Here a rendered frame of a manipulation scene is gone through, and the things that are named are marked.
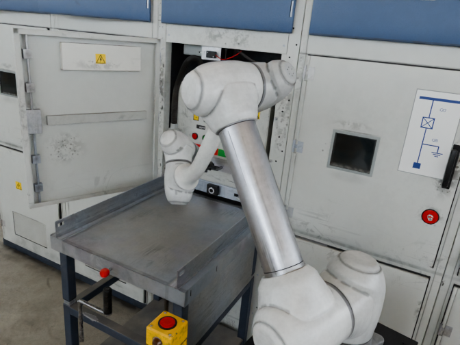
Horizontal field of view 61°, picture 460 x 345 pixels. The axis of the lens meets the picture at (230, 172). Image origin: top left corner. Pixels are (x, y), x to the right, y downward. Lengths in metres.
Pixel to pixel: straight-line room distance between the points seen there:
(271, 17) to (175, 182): 0.75
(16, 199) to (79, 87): 1.39
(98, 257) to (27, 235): 1.67
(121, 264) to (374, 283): 0.83
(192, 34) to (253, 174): 1.05
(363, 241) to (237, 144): 0.91
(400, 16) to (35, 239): 2.58
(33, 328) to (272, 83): 1.98
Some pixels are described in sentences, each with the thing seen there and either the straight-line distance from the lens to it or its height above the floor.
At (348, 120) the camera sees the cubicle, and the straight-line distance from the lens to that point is 1.58.
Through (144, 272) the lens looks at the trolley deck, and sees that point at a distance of 1.37.
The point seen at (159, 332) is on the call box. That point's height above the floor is 0.90.
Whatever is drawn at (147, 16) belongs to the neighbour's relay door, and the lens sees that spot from 1.97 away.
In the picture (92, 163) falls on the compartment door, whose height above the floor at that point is 1.00.
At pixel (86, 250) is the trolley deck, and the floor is 0.85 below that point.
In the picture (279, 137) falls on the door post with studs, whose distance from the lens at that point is 1.69.
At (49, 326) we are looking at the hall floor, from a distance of 2.55.
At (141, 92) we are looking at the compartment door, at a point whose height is 1.33.
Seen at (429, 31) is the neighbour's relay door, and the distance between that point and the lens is 1.53.
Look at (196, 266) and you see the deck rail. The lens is 1.36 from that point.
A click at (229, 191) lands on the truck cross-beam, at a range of 1.90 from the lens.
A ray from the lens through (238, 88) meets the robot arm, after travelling 0.96.
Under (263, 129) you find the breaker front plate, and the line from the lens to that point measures 1.76.
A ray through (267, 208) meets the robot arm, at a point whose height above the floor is 1.24.
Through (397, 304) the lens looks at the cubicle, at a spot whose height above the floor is 0.64.
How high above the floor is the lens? 1.62
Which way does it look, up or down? 19 degrees down
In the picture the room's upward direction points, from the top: 5 degrees clockwise
